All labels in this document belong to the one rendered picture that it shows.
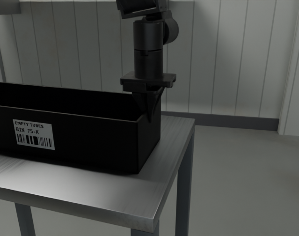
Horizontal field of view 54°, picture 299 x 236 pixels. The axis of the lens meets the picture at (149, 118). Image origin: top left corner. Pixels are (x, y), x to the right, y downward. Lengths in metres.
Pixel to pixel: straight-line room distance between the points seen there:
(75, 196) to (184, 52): 2.31
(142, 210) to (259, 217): 1.37
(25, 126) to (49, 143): 0.06
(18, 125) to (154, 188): 0.33
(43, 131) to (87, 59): 2.36
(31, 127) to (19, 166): 0.08
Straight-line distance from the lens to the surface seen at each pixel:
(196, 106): 2.85
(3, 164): 0.70
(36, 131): 0.66
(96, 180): 0.58
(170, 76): 0.59
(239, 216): 1.80
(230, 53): 2.74
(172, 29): 0.62
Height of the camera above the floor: 1.12
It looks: 22 degrees down
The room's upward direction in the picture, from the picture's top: straight up
